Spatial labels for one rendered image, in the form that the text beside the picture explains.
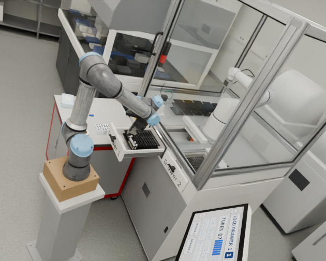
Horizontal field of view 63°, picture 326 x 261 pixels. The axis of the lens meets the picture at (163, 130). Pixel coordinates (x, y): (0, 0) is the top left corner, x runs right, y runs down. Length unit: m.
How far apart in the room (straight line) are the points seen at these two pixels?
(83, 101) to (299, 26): 1.04
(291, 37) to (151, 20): 1.39
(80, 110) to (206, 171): 0.79
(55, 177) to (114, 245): 1.03
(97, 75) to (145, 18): 1.25
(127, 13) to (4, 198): 1.78
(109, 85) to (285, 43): 0.79
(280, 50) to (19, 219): 2.13
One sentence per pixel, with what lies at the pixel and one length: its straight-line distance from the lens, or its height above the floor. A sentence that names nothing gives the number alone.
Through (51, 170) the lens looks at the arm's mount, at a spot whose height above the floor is 0.86.
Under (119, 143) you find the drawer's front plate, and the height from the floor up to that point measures 0.91.
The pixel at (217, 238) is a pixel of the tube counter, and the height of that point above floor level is 1.10.
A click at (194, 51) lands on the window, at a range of 1.77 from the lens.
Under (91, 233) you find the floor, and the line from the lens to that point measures 2.42.
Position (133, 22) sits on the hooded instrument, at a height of 1.46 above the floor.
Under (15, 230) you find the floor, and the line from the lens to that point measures 2.39.
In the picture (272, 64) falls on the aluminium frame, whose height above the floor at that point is 1.79.
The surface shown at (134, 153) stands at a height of 0.87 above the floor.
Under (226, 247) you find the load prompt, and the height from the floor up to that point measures 1.14.
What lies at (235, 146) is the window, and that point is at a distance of 1.58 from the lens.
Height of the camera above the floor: 2.02
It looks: 32 degrees down
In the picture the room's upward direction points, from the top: 25 degrees clockwise
